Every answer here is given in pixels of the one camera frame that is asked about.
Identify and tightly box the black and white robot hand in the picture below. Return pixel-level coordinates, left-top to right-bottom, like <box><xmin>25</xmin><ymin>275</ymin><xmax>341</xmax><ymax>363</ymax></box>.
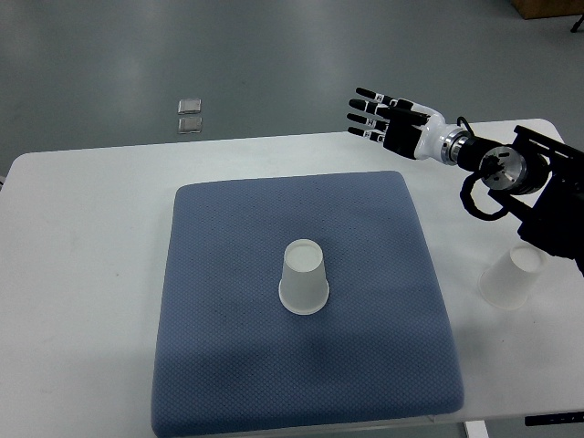
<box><xmin>347</xmin><ymin>88</ymin><xmax>467</xmax><ymax>165</ymax></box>

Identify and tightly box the white paper cup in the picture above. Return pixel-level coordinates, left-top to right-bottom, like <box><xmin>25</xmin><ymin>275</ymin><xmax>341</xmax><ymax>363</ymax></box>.
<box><xmin>478</xmin><ymin>243</ymin><xmax>548</xmax><ymax>310</ymax></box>
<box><xmin>278</xmin><ymin>239</ymin><xmax>329</xmax><ymax>316</ymax></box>

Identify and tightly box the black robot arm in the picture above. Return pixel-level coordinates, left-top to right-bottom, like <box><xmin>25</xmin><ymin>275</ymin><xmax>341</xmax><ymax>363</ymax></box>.
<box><xmin>443</xmin><ymin>126</ymin><xmax>583</xmax><ymax>270</ymax></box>

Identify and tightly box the brown cardboard box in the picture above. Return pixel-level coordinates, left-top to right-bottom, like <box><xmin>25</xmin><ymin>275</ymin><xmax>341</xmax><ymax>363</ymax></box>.
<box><xmin>511</xmin><ymin>0</ymin><xmax>583</xmax><ymax>19</ymax></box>

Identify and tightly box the black tripod leg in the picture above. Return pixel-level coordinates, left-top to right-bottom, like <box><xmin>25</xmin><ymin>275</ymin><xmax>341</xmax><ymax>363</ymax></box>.
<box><xmin>570</xmin><ymin>15</ymin><xmax>584</xmax><ymax>33</ymax></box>

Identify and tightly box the upper metal floor plate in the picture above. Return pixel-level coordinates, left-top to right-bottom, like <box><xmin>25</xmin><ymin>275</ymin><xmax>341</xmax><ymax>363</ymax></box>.
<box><xmin>177</xmin><ymin>98</ymin><xmax>202</xmax><ymax>114</ymax></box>

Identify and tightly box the metal floor plate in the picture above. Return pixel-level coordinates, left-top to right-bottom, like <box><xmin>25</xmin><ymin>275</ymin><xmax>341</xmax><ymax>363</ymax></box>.
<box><xmin>178</xmin><ymin>117</ymin><xmax>203</xmax><ymax>134</ymax></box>
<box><xmin>177</xmin><ymin>98</ymin><xmax>202</xmax><ymax>114</ymax></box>

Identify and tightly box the lower metal floor plate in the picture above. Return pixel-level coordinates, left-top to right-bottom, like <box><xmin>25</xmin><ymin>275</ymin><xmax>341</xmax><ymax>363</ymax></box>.
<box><xmin>178</xmin><ymin>117</ymin><xmax>203</xmax><ymax>134</ymax></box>

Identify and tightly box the blue fabric cushion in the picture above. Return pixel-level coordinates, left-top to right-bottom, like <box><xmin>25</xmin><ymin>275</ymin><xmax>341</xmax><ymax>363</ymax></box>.
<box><xmin>151</xmin><ymin>171</ymin><xmax>464</xmax><ymax>437</ymax></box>

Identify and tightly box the white table leg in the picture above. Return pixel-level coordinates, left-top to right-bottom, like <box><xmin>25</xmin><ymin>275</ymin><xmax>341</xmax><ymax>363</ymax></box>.
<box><xmin>464</xmin><ymin>421</ymin><xmax>489</xmax><ymax>438</ymax></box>

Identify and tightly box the black table control panel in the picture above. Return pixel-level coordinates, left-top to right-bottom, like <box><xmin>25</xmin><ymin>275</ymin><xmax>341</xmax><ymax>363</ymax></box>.
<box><xmin>524</xmin><ymin>412</ymin><xmax>584</xmax><ymax>427</ymax></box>

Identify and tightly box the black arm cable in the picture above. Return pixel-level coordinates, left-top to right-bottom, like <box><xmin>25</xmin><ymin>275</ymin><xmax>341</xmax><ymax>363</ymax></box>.
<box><xmin>455</xmin><ymin>116</ymin><xmax>513</xmax><ymax>221</ymax></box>

